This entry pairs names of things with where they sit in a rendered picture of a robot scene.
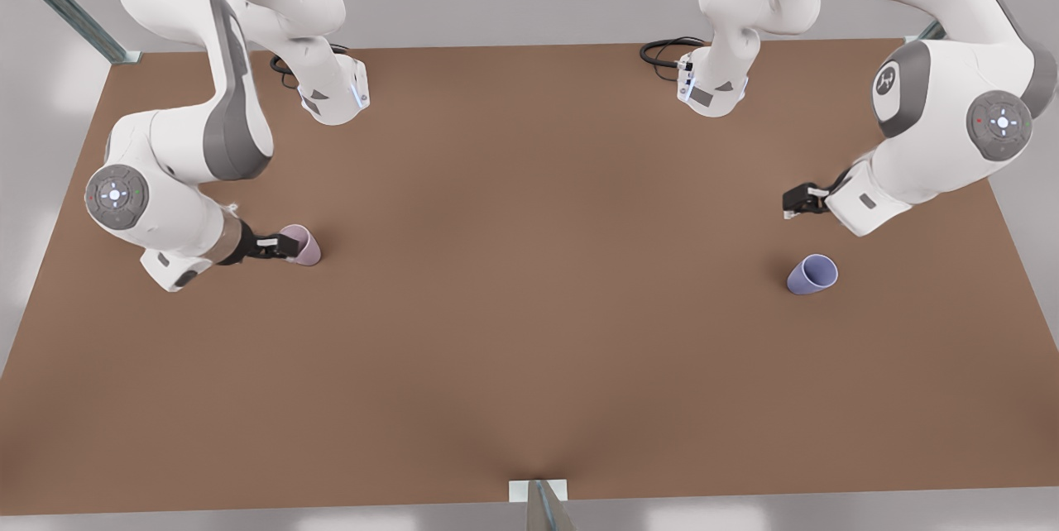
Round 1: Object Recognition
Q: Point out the pink cup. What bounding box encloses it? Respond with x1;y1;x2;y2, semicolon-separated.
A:
279;224;323;267

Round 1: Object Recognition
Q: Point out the purple cup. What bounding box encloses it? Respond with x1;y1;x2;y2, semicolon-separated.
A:
786;254;839;296

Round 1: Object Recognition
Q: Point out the black cable loop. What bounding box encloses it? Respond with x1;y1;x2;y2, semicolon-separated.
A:
270;43;352;90
640;36;709;83

